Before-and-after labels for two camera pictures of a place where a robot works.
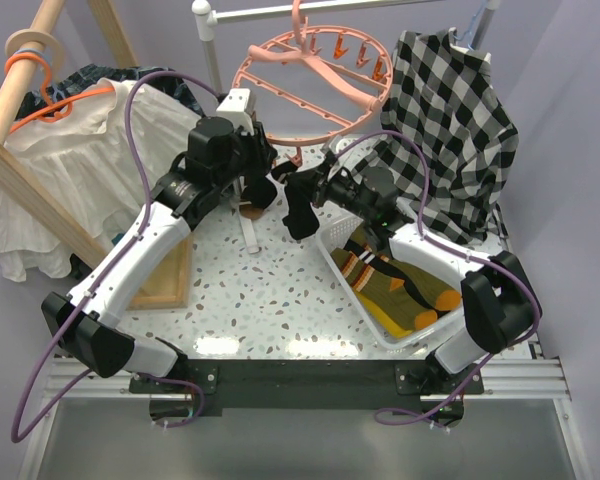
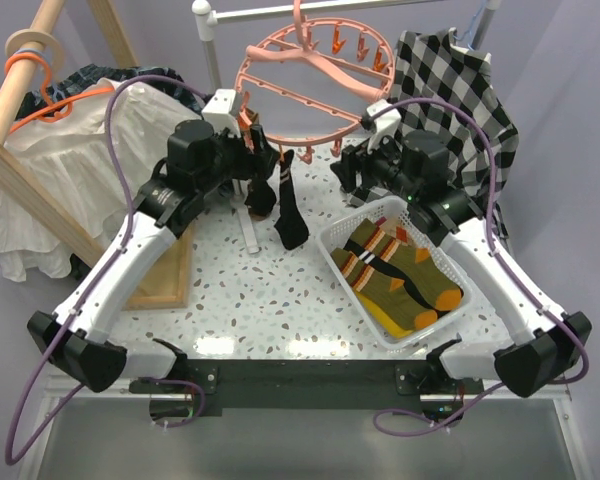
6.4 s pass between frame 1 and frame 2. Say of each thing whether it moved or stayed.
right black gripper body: moved
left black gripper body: stayed
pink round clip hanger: stayed
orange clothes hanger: stayed
